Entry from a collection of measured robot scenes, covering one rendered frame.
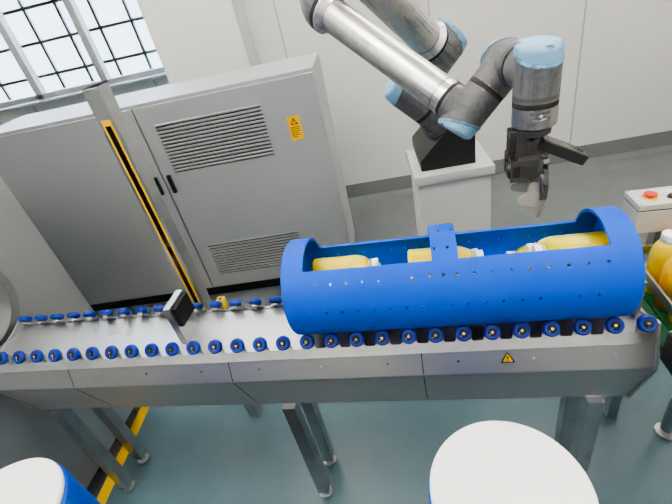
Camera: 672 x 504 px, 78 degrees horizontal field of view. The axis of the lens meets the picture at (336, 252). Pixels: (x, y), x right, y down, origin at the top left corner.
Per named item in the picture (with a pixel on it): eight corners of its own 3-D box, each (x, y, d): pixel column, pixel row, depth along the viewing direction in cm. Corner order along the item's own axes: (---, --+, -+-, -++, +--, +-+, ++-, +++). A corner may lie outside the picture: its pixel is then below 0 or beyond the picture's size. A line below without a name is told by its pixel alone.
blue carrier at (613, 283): (313, 283, 146) (290, 220, 127) (588, 260, 128) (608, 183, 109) (301, 354, 126) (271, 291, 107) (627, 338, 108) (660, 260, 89)
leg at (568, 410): (549, 455, 177) (565, 354, 143) (564, 455, 176) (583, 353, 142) (553, 468, 172) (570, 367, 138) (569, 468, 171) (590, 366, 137)
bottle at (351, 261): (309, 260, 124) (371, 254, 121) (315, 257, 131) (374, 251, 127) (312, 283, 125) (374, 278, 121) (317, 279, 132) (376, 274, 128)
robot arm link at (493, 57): (463, 72, 100) (486, 82, 89) (497, 26, 95) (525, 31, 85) (490, 94, 103) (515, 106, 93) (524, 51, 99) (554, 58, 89)
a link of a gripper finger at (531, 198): (515, 219, 100) (515, 180, 97) (542, 216, 99) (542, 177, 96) (519, 222, 97) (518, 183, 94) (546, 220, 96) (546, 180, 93)
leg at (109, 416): (142, 453, 218) (77, 374, 183) (151, 453, 216) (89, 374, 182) (136, 464, 213) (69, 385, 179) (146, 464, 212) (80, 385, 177)
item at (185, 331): (193, 323, 148) (175, 289, 140) (203, 322, 147) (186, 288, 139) (181, 344, 140) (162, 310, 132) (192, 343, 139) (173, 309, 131)
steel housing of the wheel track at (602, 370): (70, 367, 188) (25, 312, 170) (601, 343, 144) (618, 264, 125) (25, 425, 165) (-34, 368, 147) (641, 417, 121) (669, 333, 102)
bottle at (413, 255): (406, 259, 111) (479, 253, 107) (406, 245, 117) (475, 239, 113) (408, 281, 114) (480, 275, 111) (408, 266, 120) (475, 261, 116)
